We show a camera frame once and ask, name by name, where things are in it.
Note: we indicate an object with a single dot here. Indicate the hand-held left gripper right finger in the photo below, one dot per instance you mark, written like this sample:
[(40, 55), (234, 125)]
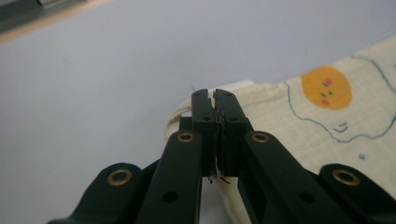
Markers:
[(264, 174)]

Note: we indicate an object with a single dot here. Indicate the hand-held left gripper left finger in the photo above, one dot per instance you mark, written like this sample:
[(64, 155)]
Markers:
[(183, 174)]

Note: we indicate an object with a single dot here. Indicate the cream cloth with egg print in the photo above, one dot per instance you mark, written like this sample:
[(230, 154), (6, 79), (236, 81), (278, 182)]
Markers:
[(280, 124)]

